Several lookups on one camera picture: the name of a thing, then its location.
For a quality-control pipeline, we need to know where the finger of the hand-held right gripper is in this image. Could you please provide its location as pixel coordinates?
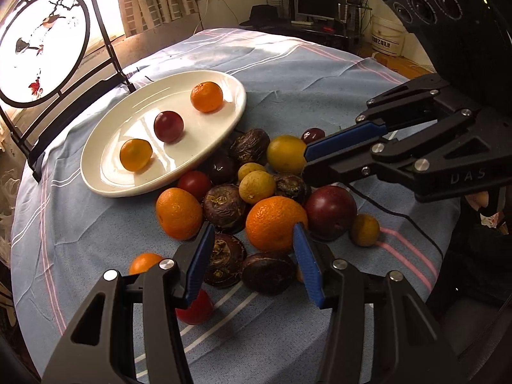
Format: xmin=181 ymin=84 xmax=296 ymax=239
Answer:
xmin=300 ymin=110 xmax=502 ymax=204
xmin=302 ymin=73 xmax=486 ymax=164

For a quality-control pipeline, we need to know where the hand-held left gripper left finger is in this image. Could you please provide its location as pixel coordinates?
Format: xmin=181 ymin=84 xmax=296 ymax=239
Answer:
xmin=42 ymin=221 xmax=217 ymax=384

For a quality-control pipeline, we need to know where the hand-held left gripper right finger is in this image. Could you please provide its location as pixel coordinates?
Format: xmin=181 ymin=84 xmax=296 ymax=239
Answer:
xmin=291 ymin=222 xmax=468 ymax=384

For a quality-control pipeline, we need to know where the large dark red plum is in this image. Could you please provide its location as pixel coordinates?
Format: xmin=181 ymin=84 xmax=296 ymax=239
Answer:
xmin=306 ymin=185 xmax=358 ymax=241

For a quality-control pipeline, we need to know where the large orange mandarin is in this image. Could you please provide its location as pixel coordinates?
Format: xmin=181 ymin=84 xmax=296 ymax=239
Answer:
xmin=245 ymin=196 xmax=309 ymax=252

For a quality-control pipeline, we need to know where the red cherry tomato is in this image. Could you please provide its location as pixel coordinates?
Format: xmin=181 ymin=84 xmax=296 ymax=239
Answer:
xmin=175 ymin=288 xmax=214 ymax=326
xmin=177 ymin=170 xmax=212 ymax=202

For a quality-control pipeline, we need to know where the yellow round citrus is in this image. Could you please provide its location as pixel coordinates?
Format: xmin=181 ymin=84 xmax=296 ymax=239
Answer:
xmin=266 ymin=135 xmax=308 ymax=174

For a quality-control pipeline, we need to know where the small yellow-brown longan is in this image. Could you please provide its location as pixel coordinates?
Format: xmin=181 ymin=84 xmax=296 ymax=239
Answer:
xmin=237 ymin=163 xmax=267 ymax=182

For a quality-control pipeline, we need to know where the white oval plate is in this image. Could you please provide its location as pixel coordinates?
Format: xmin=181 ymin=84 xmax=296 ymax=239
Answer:
xmin=80 ymin=70 xmax=247 ymax=198

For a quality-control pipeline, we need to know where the person's right hand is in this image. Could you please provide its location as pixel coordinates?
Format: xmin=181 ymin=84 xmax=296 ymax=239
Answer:
xmin=466 ymin=191 xmax=491 ymax=211

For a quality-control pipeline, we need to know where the blue striped tablecloth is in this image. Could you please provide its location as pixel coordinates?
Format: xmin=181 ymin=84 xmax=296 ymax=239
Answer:
xmin=10 ymin=28 xmax=460 ymax=384

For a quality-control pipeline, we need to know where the white plastic bucket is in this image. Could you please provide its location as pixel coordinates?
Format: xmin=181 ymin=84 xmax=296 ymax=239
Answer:
xmin=370 ymin=15 xmax=406 ymax=59

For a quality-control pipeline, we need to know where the small dark purple plum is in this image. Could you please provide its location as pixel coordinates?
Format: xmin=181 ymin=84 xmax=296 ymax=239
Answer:
xmin=204 ymin=154 xmax=239 ymax=187

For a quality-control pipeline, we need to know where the black media shelf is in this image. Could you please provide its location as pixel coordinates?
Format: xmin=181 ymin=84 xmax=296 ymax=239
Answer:
xmin=256 ymin=0 xmax=372 ymax=51

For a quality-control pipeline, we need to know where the smooth orange citrus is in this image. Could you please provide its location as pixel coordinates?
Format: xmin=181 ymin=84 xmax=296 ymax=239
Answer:
xmin=119 ymin=139 xmax=154 ymax=172

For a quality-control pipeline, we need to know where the computer monitor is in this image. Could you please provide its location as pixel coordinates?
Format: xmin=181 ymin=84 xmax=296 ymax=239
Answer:
xmin=296 ymin=0 xmax=348 ymax=22

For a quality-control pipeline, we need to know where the black hat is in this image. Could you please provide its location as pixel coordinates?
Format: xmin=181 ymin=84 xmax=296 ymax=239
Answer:
xmin=239 ymin=5 xmax=291 ymax=28

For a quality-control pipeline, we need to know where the black metal chair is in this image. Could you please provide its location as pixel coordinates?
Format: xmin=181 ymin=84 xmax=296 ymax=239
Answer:
xmin=0 ymin=0 xmax=137 ymax=182

